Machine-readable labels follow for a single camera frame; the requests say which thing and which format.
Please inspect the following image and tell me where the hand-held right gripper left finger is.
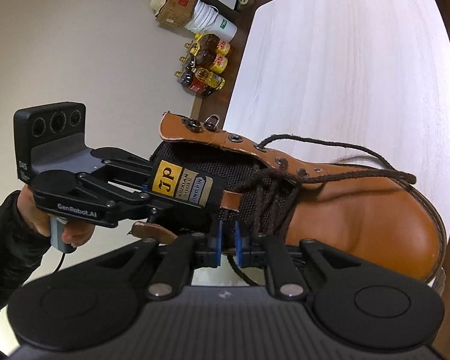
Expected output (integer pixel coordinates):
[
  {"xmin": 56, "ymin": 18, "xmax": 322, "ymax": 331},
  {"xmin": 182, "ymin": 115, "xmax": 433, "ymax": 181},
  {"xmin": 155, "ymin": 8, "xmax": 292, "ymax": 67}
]
[{"xmin": 94, "ymin": 221, "xmax": 223, "ymax": 300}]

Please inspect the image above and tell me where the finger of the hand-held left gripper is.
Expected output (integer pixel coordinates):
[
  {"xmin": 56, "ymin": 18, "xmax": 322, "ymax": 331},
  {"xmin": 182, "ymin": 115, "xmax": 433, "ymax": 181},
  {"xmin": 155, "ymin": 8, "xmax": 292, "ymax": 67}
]
[
  {"xmin": 77, "ymin": 172, "xmax": 207, "ymax": 229},
  {"xmin": 91, "ymin": 147, "xmax": 155, "ymax": 190}
]

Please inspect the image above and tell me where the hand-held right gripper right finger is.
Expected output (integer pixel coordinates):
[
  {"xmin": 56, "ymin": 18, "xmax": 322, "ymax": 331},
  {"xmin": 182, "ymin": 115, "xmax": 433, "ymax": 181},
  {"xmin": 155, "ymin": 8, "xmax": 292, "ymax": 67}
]
[{"xmin": 234, "ymin": 221, "xmax": 362, "ymax": 300}]

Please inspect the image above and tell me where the dark brown shoelace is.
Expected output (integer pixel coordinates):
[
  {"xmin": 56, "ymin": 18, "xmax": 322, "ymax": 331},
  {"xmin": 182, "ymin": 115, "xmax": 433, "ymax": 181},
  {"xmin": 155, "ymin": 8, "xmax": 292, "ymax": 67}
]
[{"xmin": 210, "ymin": 132, "xmax": 418, "ymax": 286}]

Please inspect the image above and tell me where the tan leather boot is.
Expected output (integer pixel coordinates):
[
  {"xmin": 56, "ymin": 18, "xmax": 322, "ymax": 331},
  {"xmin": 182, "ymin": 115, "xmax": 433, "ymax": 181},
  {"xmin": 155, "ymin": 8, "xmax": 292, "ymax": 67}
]
[{"xmin": 129, "ymin": 112, "xmax": 448, "ymax": 286}]

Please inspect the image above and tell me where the person's left hand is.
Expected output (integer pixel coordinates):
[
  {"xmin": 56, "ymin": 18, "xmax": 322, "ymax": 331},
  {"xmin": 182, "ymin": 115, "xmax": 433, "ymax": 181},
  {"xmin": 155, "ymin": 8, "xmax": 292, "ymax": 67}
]
[{"xmin": 17, "ymin": 187, "xmax": 94, "ymax": 250}]

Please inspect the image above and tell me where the cluster of cooking oil bottles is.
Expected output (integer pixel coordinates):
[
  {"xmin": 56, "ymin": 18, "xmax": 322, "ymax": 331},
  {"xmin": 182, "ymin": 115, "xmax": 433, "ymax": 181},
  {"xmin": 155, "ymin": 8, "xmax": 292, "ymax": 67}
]
[{"xmin": 174, "ymin": 33, "xmax": 232, "ymax": 97}]

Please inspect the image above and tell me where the cardboard box with red label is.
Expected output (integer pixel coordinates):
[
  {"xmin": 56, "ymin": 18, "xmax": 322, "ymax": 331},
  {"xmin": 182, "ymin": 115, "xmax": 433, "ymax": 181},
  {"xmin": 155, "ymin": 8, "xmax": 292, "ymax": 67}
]
[{"xmin": 154, "ymin": 0, "xmax": 202, "ymax": 28}]

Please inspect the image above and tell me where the white plastic bucket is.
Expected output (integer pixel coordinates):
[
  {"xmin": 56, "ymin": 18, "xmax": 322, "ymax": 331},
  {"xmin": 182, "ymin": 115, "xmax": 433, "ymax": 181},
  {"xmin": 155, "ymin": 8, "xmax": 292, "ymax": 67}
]
[{"xmin": 184, "ymin": 0, "xmax": 238, "ymax": 44}]

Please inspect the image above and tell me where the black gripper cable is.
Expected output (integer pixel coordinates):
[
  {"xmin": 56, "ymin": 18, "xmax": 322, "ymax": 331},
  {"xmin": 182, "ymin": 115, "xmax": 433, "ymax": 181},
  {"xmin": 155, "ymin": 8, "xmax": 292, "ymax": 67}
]
[{"xmin": 52, "ymin": 250, "xmax": 67, "ymax": 275}]

